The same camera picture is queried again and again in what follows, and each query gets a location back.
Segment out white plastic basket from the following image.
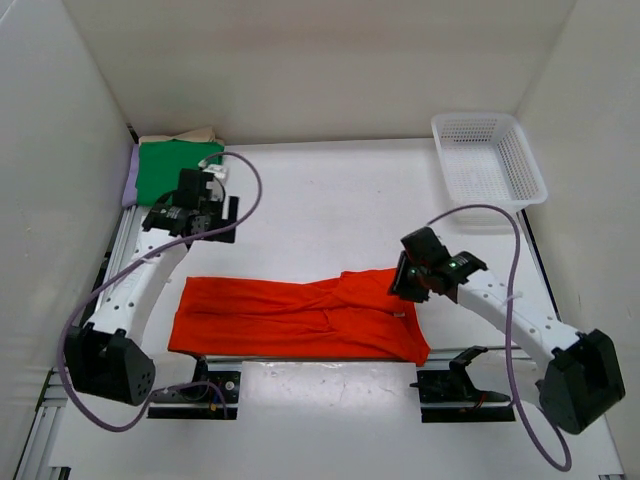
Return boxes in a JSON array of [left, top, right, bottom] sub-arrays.
[[431, 112, 548, 216]]

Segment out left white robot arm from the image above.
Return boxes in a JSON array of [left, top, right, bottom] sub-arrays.
[[63, 168, 239, 406]]

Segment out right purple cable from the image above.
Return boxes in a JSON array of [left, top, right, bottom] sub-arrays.
[[429, 203, 572, 472]]

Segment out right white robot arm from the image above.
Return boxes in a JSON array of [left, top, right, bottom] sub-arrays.
[[389, 227, 626, 435]]

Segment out aluminium frame rail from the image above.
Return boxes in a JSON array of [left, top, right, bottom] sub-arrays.
[[14, 144, 571, 480]]

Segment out purple t shirt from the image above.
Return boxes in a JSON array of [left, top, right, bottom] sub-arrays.
[[121, 144, 139, 209]]

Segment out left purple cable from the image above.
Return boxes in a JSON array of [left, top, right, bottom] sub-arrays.
[[56, 151, 264, 432]]

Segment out green t shirt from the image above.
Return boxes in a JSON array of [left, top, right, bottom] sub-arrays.
[[136, 140, 224, 206]]

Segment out beige t shirt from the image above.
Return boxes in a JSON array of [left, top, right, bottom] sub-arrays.
[[138, 126, 217, 145]]

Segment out orange t shirt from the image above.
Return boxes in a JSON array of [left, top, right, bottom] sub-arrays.
[[168, 269, 430, 365]]

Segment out white front board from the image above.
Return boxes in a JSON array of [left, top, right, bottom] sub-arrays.
[[47, 358, 626, 476]]

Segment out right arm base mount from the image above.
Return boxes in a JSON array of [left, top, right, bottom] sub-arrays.
[[410, 345, 515, 424]]

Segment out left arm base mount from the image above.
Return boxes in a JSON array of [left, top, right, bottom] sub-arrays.
[[147, 360, 242, 420]]

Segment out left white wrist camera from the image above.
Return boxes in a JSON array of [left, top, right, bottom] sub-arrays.
[[198, 160, 229, 184]]

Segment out purple cable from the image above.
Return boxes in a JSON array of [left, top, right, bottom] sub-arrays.
[[429, 203, 572, 472], [56, 151, 264, 432]]

